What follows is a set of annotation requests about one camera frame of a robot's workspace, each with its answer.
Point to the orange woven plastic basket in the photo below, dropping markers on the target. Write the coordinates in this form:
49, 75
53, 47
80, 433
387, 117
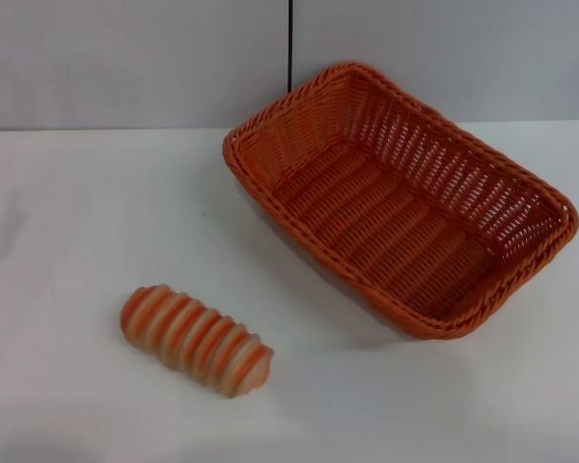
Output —
366, 217

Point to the orange striped ridged bread roll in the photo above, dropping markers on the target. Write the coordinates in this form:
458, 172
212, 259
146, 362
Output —
198, 337

